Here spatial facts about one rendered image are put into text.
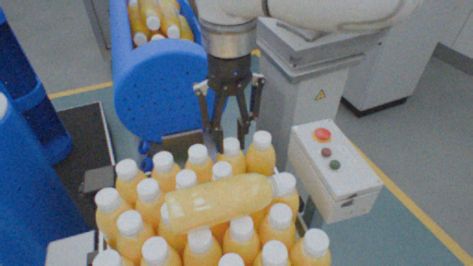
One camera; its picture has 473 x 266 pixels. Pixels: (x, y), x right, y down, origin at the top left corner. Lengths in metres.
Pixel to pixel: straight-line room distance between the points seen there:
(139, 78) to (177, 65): 0.09
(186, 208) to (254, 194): 0.11
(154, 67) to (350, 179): 0.48
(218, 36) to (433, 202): 1.92
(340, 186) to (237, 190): 0.21
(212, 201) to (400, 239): 1.58
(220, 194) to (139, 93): 0.37
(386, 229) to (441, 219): 0.33
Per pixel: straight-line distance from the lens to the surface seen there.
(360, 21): 0.40
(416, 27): 2.39
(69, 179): 2.05
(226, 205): 0.50
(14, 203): 1.15
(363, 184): 0.65
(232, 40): 0.48
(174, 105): 0.81
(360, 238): 1.91
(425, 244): 2.04
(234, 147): 0.66
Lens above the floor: 1.58
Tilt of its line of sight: 43 degrees down
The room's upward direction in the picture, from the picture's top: straight up
